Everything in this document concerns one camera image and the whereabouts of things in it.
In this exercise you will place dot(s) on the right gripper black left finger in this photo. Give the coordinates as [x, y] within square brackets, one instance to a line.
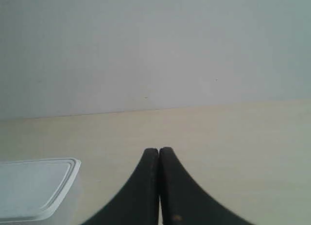
[137, 202]

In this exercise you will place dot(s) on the white lidded plastic box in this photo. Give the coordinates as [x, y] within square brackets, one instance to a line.
[39, 192]

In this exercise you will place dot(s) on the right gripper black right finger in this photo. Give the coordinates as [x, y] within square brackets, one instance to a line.
[183, 201]

